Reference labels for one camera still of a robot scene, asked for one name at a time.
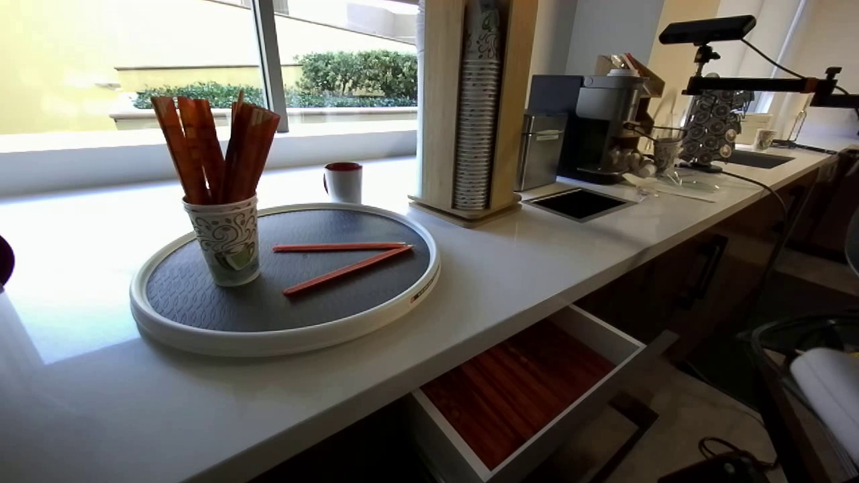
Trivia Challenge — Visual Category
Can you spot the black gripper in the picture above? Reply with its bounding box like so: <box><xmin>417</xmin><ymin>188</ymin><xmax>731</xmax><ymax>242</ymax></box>
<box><xmin>656</xmin><ymin>447</ymin><xmax>778</xmax><ymax>483</ymax></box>

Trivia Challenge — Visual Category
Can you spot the dark wooden drawer white interior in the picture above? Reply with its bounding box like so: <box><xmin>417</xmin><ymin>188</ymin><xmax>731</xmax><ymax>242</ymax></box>
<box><xmin>406</xmin><ymin>303</ymin><xmax>680</xmax><ymax>483</ymax></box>

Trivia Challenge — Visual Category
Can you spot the dark wooden counter cabinet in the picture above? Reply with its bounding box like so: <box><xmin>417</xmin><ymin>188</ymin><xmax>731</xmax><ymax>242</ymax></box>
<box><xmin>571</xmin><ymin>164</ymin><xmax>859</xmax><ymax>377</ymax></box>

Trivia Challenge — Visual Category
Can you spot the pile of orange sticks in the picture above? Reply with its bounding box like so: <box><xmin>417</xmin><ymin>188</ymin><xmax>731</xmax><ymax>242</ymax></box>
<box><xmin>418</xmin><ymin>315</ymin><xmax>617</xmax><ymax>471</ymax></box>

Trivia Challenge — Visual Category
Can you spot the flat black square pad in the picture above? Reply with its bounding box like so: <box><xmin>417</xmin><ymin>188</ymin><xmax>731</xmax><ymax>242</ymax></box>
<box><xmin>528</xmin><ymin>188</ymin><xmax>632</xmax><ymax>225</ymax></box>

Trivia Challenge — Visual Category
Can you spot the dark sink basin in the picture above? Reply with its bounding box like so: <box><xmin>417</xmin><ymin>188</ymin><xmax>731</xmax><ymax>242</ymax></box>
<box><xmin>726</xmin><ymin>146</ymin><xmax>797</xmax><ymax>172</ymax></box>

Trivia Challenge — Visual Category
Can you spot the clear glass jar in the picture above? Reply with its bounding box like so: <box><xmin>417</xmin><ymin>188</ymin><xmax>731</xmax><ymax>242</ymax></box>
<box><xmin>649</xmin><ymin>122</ymin><xmax>688</xmax><ymax>178</ymax></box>

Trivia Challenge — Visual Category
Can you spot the patterned stand base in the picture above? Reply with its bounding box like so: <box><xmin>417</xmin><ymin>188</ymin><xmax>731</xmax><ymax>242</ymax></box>
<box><xmin>677</xmin><ymin>87</ymin><xmax>757</xmax><ymax>174</ymax></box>

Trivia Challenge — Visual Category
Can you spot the black coffee machine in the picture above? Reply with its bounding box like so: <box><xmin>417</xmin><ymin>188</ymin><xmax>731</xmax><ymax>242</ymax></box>
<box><xmin>562</xmin><ymin>66</ymin><xmax>665</xmax><ymax>188</ymax></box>

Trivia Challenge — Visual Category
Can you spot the grey metal box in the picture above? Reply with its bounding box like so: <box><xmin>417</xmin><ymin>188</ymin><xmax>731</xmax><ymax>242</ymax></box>
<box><xmin>515</xmin><ymin>71</ymin><xmax>585</xmax><ymax>192</ymax></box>

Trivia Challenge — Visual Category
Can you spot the orange wooden stick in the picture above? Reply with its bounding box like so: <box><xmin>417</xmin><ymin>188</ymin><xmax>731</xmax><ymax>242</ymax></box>
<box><xmin>283</xmin><ymin>242</ymin><xmax>418</xmax><ymax>301</ymax></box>
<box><xmin>149</xmin><ymin>93</ymin><xmax>210</xmax><ymax>207</ymax></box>
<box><xmin>234</xmin><ymin>105</ymin><xmax>285</xmax><ymax>201</ymax></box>
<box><xmin>175</xmin><ymin>93</ymin><xmax>228</xmax><ymax>204</ymax></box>
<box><xmin>220</xmin><ymin>99</ymin><xmax>261</xmax><ymax>204</ymax></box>

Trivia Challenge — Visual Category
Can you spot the tall light wooden holder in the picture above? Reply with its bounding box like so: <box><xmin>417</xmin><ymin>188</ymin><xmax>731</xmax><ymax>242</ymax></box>
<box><xmin>410</xmin><ymin>0</ymin><xmax>543</xmax><ymax>223</ymax></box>

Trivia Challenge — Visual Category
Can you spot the round white tray grey mat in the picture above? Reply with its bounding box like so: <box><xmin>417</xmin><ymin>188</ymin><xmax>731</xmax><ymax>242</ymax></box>
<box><xmin>128</xmin><ymin>201</ymin><xmax>444</xmax><ymax>358</ymax></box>

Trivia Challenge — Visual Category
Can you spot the white mug red interior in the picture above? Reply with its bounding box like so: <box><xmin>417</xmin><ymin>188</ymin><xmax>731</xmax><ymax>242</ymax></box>
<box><xmin>320</xmin><ymin>158</ymin><xmax>365</xmax><ymax>207</ymax></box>

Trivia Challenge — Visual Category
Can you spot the green hedge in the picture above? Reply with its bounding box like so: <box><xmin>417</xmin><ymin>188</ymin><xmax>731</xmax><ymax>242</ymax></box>
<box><xmin>132</xmin><ymin>47</ymin><xmax>421</xmax><ymax>111</ymax></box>

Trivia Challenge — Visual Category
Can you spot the patterned paper cup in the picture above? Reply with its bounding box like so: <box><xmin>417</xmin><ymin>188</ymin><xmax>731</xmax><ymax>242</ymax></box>
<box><xmin>179</xmin><ymin>192</ymin><xmax>263</xmax><ymax>290</ymax></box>

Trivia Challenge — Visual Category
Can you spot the dark round object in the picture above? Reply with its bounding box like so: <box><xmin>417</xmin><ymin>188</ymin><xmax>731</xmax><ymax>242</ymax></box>
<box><xmin>0</xmin><ymin>232</ymin><xmax>16</xmax><ymax>290</ymax></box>

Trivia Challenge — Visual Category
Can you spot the black cabinet handle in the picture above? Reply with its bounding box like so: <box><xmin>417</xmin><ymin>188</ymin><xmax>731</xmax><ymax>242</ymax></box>
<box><xmin>677</xmin><ymin>229</ymin><xmax>731</xmax><ymax>310</ymax></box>

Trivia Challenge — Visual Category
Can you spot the black cable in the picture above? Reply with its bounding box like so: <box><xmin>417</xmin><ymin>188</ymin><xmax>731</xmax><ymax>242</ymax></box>
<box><xmin>700</xmin><ymin>160</ymin><xmax>795</xmax><ymax>219</ymax></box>

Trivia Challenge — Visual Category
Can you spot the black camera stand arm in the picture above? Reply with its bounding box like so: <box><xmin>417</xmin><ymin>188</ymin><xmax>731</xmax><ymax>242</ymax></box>
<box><xmin>681</xmin><ymin>43</ymin><xmax>848</xmax><ymax>111</ymax></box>

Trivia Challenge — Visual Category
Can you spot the black camera bar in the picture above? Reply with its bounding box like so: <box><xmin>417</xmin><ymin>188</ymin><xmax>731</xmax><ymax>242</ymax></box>
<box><xmin>659</xmin><ymin>12</ymin><xmax>761</xmax><ymax>47</ymax></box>

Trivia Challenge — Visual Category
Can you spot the grey window frame post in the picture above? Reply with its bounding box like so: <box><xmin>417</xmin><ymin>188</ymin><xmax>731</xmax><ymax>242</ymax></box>
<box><xmin>248</xmin><ymin>0</ymin><xmax>293</xmax><ymax>133</ymax></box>

